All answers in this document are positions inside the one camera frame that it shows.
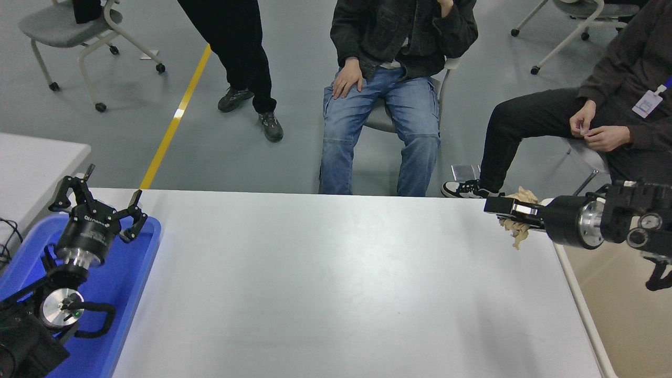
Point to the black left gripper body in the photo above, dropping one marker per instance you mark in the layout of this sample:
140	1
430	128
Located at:
86	232

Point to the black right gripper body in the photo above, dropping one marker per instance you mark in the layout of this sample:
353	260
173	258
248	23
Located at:
562	220

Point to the tan paper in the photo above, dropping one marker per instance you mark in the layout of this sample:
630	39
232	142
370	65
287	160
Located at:
520	233

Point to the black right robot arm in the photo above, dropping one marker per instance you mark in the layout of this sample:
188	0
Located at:
635	226

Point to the person's hand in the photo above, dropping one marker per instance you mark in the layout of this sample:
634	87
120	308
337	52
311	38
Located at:
448	6
583	118
609	138
347	79

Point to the white side table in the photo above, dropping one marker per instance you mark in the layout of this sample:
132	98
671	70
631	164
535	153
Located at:
31	172

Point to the shiny metal floor plate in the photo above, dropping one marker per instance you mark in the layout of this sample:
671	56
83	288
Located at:
464	172

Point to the blue plastic tray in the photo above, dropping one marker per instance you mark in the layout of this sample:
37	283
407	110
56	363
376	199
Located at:
126	282

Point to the white seat chair black leg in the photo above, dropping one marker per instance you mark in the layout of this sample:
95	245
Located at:
588	155

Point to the person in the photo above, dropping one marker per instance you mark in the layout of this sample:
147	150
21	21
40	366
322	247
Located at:
409	115
241	52
535	115

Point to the large pale plastic bin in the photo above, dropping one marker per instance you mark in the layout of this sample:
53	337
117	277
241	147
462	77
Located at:
619	325

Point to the black garment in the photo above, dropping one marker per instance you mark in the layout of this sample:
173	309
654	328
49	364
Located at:
86	10

